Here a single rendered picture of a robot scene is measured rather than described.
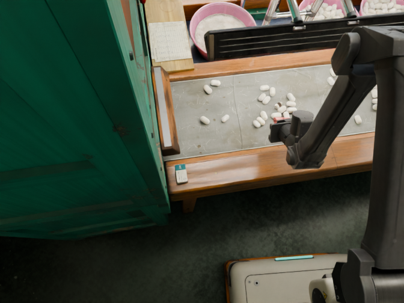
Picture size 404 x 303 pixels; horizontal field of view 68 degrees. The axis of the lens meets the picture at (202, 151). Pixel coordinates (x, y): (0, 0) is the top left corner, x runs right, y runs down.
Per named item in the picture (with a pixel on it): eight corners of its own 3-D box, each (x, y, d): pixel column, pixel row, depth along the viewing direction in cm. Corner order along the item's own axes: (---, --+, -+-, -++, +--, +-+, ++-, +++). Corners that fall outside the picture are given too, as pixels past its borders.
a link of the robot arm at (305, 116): (289, 168, 81) (321, 167, 81) (295, 129, 75) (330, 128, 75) (278, 145, 91) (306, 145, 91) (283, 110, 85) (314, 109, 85)
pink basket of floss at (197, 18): (264, 41, 129) (270, 26, 119) (227, 83, 121) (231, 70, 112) (214, 8, 132) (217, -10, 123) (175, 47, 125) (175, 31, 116)
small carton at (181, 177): (187, 182, 99) (187, 181, 97) (177, 184, 98) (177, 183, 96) (184, 165, 100) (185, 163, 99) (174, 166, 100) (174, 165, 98)
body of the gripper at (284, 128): (269, 122, 94) (278, 133, 87) (300, 118, 95) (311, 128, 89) (267, 140, 97) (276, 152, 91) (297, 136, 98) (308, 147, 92)
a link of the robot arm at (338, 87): (354, 48, 45) (426, 47, 45) (344, 23, 48) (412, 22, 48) (285, 172, 82) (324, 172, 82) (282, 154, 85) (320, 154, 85)
